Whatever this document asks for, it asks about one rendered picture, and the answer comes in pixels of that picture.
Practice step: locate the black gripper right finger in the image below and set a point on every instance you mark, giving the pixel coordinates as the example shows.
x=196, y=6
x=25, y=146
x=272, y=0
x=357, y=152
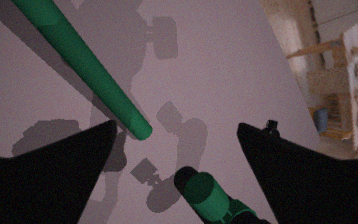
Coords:
x=301, y=186

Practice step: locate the black ring with small tab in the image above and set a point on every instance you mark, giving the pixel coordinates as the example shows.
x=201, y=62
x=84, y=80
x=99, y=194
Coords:
x=272, y=126

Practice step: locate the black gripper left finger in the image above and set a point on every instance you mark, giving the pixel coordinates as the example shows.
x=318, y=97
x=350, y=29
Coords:
x=52, y=184

